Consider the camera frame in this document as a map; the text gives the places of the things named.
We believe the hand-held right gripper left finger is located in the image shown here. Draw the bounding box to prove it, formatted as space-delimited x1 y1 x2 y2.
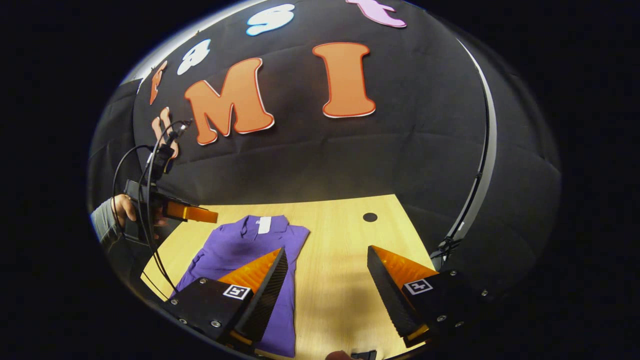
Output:
170 246 289 351

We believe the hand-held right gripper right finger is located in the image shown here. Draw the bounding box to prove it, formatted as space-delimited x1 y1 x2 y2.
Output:
366 245 493 349

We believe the purple polo shirt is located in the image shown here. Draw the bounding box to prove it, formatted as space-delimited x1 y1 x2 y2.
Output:
172 215 311 358

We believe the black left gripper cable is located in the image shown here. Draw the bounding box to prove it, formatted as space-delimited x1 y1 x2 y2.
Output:
112 120 193 296

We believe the black wall cable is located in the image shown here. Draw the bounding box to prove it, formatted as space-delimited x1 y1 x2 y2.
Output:
432 170 483 261

